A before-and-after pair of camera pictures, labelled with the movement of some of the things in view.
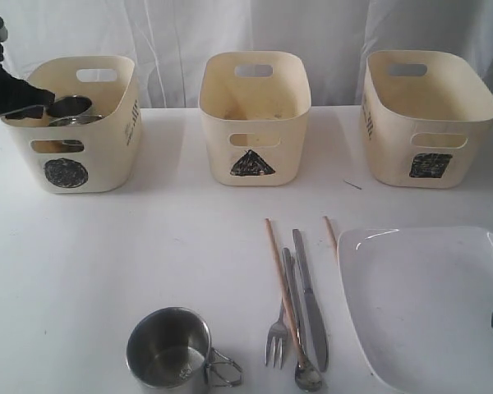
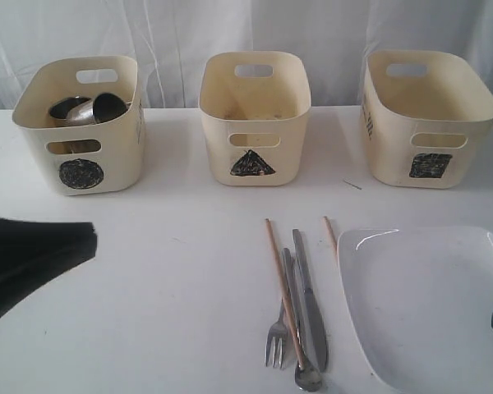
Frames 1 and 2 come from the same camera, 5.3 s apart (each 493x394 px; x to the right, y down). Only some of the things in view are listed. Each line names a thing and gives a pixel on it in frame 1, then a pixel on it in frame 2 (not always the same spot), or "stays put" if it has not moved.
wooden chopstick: (331, 234) stays put
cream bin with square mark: (428, 118) stays put
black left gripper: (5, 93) -> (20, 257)
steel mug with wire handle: (169, 350) -> (108, 107)
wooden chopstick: (283, 290) stays put
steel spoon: (307, 375) stays put
